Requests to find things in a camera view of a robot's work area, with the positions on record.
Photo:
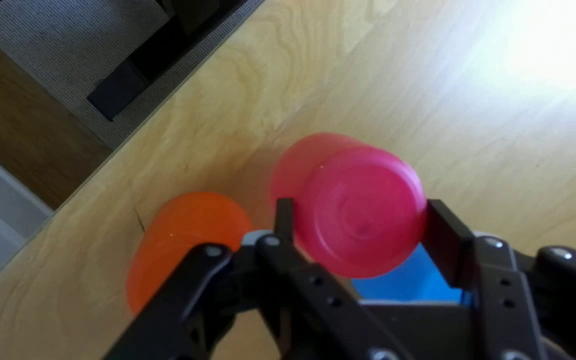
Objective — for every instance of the blue cup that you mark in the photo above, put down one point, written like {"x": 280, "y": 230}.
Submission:
{"x": 409, "y": 281}

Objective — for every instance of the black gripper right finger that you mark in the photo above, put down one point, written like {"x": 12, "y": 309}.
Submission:
{"x": 500, "y": 286}

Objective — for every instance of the pink cup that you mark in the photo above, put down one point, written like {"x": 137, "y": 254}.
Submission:
{"x": 355, "y": 206}

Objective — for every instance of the orange cup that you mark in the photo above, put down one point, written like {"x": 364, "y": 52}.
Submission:
{"x": 180, "y": 241}

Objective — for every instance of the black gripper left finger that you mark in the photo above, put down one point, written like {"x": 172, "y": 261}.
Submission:
{"x": 280, "y": 293}

